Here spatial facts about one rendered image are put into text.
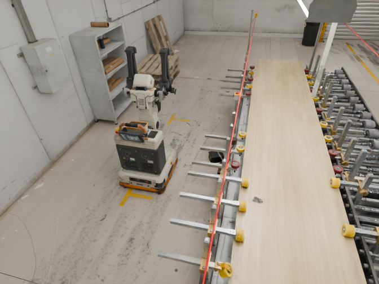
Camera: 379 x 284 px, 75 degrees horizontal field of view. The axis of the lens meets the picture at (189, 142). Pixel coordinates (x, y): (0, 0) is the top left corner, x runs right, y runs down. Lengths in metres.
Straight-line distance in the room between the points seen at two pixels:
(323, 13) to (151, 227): 2.64
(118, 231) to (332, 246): 2.12
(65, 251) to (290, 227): 2.29
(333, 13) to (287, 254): 1.44
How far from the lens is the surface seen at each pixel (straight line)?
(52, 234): 3.36
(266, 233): 1.91
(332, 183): 2.33
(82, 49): 4.38
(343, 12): 0.88
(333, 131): 3.16
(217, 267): 1.66
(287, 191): 2.20
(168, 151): 3.45
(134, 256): 2.87
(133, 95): 2.98
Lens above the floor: 2.47
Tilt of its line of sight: 37 degrees down
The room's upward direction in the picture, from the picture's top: 2 degrees counter-clockwise
